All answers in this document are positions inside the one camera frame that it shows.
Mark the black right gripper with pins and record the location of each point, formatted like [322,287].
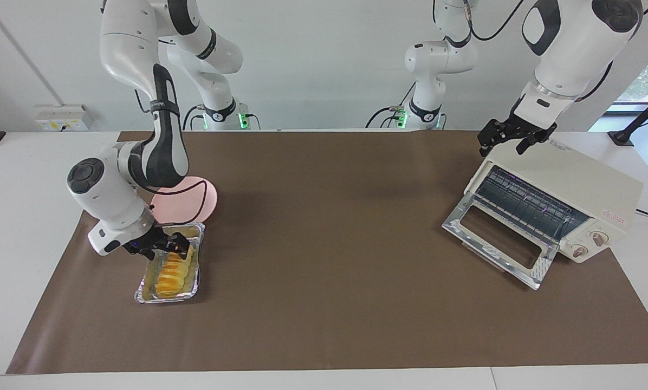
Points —
[148,244]

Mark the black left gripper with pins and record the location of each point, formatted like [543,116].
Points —
[524,127]

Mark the sliced golden bread loaf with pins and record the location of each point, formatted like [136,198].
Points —
[172,276]

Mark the aluminium foil tray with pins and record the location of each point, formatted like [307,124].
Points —
[145,287]

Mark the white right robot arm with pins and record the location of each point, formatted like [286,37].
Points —
[112,200]

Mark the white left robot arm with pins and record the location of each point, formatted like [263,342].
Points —
[573,49]

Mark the cream toaster oven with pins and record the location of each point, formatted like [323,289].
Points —
[568,173]

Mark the silver glass oven door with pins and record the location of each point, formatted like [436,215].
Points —
[500,238]

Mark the cream oven knob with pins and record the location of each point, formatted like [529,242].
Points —
[600,238]
[578,250]

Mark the pink round plate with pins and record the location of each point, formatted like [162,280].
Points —
[205,208]

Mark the brown table mat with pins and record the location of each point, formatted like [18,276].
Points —
[324,303]

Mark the white wall socket strip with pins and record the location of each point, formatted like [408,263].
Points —
[64,118]

